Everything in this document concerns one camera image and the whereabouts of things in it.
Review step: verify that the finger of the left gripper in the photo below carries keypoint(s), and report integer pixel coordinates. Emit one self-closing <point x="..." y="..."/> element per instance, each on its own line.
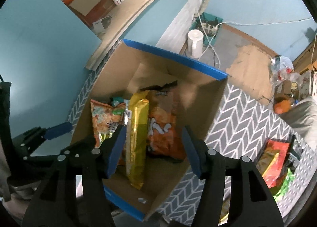
<point x="57" y="130"/>

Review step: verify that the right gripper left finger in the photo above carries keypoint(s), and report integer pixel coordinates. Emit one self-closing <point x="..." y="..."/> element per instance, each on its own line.
<point x="54" y="202"/>

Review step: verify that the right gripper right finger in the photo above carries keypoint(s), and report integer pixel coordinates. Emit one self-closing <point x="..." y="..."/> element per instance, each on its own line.
<point x="251" y="203"/>

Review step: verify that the red orange snack packet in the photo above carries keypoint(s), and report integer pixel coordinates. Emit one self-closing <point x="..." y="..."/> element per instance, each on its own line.
<point x="271" y="161"/>

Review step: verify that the orange white printed snack bag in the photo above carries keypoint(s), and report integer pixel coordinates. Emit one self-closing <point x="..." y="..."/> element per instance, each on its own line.
<point x="105" y="119"/>

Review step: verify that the gold yellow snack bag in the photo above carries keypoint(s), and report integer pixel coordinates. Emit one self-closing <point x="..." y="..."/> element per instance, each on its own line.
<point x="136" y="138"/>

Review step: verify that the orange chips bag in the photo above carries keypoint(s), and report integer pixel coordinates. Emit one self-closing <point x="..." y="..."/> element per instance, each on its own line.
<point x="163" y="128"/>

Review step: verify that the green snack bag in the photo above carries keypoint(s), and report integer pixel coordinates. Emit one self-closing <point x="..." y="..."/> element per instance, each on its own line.
<point x="282" y="185"/>

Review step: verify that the black snack packet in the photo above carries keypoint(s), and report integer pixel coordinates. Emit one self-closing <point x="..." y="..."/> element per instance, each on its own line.
<point x="295" y="153"/>

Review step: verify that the teal silver snack bag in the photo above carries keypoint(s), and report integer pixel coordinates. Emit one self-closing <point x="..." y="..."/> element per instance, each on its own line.
<point x="115" y="101"/>

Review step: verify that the person's left hand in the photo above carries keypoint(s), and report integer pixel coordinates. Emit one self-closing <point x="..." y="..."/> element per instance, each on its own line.
<point x="16" y="207"/>

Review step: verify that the grey chevron table cloth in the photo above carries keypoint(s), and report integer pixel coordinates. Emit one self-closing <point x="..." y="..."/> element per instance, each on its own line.
<point x="221" y="114"/>

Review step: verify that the grey bed duvet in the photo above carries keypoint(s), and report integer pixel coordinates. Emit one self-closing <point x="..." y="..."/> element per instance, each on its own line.
<point x="302" y="118"/>

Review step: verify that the orange juice bottle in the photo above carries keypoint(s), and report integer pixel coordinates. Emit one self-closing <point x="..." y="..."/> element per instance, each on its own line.
<point x="282" y="106"/>

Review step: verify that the blue-rimmed cardboard box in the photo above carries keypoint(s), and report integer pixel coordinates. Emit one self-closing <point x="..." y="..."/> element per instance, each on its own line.
<point x="180" y="92"/>

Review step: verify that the brown cardboard sheet on floor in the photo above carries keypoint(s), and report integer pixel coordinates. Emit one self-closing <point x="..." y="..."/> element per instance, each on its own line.
<point x="250" y="71"/>

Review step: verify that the clear plastic water bottle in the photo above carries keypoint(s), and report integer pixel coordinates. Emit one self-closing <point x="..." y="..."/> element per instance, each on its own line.
<point x="280" y="67"/>

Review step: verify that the open cardboard box on shelf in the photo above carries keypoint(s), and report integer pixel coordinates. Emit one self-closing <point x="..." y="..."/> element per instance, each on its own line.
<point x="90" y="11"/>

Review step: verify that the white electric kettle on floor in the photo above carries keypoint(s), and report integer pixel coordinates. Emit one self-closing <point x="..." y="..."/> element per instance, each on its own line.
<point x="195" y="39"/>

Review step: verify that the teal basket with power strip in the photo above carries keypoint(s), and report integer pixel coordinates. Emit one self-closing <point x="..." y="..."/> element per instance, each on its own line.
<point x="208" y="25"/>

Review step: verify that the wooden wall shelf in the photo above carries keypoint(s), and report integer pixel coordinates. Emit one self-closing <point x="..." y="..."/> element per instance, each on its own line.
<point x="122" y="17"/>

